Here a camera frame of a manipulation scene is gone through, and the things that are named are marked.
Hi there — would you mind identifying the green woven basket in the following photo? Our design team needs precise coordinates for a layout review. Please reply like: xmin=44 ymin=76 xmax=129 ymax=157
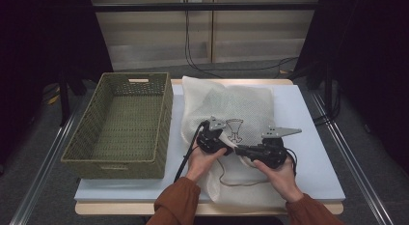
xmin=60 ymin=71 xmax=175 ymax=181

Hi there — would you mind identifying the person's left hand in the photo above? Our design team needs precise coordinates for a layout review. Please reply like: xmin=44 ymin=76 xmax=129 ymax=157
xmin=185 ymin=146 xmax=228 ymax=183

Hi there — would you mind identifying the person's right hand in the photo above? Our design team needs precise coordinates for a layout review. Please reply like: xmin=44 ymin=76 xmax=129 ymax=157
xmin=252 ymin=159 xmax=305 ymax=204

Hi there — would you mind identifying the dark curtain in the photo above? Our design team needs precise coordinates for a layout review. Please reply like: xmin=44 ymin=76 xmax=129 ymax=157
xmin=0 ymin=0 xmax=114 ymax=166
xmin=295 ymin=0 xmax=409 ymax=175

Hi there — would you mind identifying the right hand-held gripper cable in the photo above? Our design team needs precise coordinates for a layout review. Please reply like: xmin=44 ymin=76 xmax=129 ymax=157
xmin=285 ymin=147 xmax=299 ymax=178

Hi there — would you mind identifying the black hanging wall cable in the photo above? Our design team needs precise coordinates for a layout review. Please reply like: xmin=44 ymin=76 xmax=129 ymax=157
xmin=184 ymin=11 xmax=300 ymax=80

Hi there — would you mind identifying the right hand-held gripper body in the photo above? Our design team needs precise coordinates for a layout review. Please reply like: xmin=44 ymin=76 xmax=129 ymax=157
xmin=254 ymin=126 xmax=303 ymax=170

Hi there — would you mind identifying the black metal stand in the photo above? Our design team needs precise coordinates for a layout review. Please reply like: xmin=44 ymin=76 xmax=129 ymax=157
xmin=57 ymin=57 xmax=89 ymax=127
xmin=290 ymin=55 xmax=339 ymax=123

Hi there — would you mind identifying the light blue foam mat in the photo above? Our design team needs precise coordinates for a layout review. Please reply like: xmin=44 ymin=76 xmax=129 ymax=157
xmin=73 ymin=84 xmax=346 ymax=203

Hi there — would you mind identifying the metal floor rail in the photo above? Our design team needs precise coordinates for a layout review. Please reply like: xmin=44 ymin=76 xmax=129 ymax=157
xmin=9 ymin=112 xmax=78 ymax=225
xmin=310 ymin=89 xmax=395 ymax=225

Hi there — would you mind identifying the black horizontal bar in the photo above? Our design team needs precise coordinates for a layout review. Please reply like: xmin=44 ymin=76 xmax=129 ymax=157
xmin=91 ymin=2 xmax=322 ymax=13

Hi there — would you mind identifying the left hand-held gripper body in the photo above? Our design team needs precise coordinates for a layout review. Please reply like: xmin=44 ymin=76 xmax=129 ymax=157
xmin=196 ymin=116 xmax=234 ymax=156

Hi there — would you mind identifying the black floor cable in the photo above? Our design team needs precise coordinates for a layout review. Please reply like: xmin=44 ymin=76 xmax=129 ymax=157
xmin=313 ymin=86 xmax=342 ymax=127

